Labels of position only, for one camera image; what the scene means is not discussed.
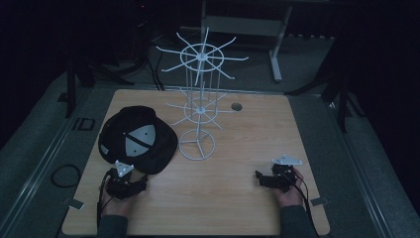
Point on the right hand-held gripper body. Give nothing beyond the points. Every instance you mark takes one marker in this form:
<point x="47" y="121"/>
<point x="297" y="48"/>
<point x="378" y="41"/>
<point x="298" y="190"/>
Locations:
<point x="282" y="175"/>

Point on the white metal desk frame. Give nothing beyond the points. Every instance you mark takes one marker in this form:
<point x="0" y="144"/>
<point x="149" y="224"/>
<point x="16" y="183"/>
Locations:
<point x="277" y="49"/>

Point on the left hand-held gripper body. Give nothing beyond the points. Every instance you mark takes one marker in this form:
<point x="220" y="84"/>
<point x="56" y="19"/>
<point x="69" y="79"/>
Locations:
<point x="120" y="185"/>

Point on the black cap with grey panel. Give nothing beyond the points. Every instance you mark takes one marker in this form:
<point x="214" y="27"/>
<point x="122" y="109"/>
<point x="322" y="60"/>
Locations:
<point x="138" y="140"/>

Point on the round grey table grommet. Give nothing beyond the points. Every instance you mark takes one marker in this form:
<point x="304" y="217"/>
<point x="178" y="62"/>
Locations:
<point x="236" y="106"/>

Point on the black tripod stand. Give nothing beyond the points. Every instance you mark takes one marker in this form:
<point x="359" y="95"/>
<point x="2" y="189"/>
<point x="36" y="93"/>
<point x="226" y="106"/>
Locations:
<point x="343" y="95"/>

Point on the person's right hand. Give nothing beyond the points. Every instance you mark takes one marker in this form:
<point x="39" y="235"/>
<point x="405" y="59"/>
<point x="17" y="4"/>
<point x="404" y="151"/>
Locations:
<point x="292" y="196"/>

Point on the grey tape strip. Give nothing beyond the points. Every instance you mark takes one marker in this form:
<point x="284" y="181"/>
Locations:
<point x="319" y="201"/>
<point x="74" y="204"/>

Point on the person's left hand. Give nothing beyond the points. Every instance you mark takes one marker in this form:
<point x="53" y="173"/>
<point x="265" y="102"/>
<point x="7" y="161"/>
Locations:
<point x="117" y="205"/>

